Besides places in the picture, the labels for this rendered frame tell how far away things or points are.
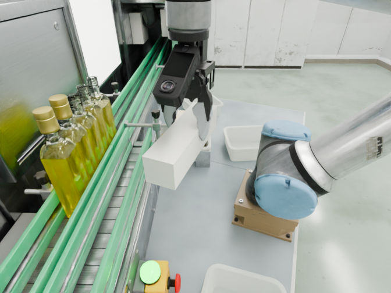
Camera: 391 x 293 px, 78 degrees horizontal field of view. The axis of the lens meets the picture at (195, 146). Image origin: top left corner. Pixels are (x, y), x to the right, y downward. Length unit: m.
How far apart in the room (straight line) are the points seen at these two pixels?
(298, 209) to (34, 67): 0.70
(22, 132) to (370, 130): 0.71
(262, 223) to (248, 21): 3.91
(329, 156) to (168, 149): 0.29
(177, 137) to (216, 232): 0.38
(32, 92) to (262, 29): 4.01
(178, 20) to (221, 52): 4.02
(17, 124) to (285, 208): 0.62
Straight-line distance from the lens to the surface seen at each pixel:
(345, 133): 0.49
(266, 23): 4.46
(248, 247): 0.74
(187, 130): 0.49
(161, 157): 0.42
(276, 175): 0.49
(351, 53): 5.64
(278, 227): 0.75
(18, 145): 0.70
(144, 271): 0.59
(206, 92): 0.45
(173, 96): 0.37
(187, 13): 0.42
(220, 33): 4.37
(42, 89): 0.78
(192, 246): 0.73
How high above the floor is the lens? 1.37
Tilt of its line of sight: 35 degrees down
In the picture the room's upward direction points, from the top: straight up
